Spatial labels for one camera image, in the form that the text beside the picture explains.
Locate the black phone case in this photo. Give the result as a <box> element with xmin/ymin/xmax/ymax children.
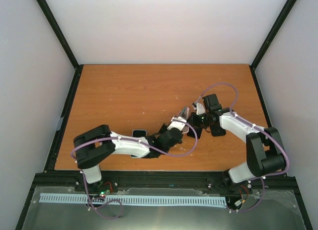
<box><xmin>209</xmin><ymin>123</ymin><xmax>226</xmax><ymax>137</ymax></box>

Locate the black phone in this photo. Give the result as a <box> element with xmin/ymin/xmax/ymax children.
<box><xmin>187</xmin><ymin>127</ymin><xmax>203</xmax><ymax>139</ymax></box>

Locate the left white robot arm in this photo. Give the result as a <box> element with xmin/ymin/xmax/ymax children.
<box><xmin>71</xmin><ymin>117</ymin><xmax>188</xmax><ymax>192</ymax></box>

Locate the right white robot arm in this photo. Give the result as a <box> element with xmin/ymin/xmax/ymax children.
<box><xmin>186</xmin><ymin>94</ymin><xmax>290</xmax><ymax>185</ymax></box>

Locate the phone in blue case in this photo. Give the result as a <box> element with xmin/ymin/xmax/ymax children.
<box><xmin>132</xmin><ymin>129</ymin><xmax>147</xmax><ymax>138</ymax></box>

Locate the grey metal front plate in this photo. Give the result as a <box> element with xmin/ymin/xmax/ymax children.
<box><xmin>21</xmin><ymin>187</ymin><xmax>311</xmax><ymax>230</ymax></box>

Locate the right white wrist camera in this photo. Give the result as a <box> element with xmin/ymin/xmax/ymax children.
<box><xmin>192</xmin><ymin>102</ymin><xmax>205</xmax><ymax>115</ymax></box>

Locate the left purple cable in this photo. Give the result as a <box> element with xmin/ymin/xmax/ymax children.
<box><xmin>71</xmin><ymin>122</ymin><xmax>199</xmax><ymax>220</ymax></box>

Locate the purple cable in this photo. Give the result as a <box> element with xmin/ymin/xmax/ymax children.
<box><xmin>193</xmin><ymin>82</ymin><xmax>291</xmax><ymax>213</ymax></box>
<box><xmin>71</xmin><ymin>122</ymin><xmax>199</xmax><ymax>220</ymax></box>

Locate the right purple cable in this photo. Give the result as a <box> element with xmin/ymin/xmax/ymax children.
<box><xmin>193</xmin><ymin>82</ymin><xmax>291</xmax><ymax>213</ymax></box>

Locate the light blue slotted cable duct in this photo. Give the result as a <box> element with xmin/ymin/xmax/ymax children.
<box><xmin>39</xmin><ymin>193</ymin><xmax>227</xmax><ymax>208</ymax></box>

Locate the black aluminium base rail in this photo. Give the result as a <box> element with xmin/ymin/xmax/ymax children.
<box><xmin>34</xmin><ymin>170</ymin><xmax>298</xmax><ymax>197</ymax></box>

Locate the left black frame post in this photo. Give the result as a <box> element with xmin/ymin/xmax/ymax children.
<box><xmin>31</xmin><ymin>0</ymin><xmax>84</xmax><ymax>72</ymax></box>

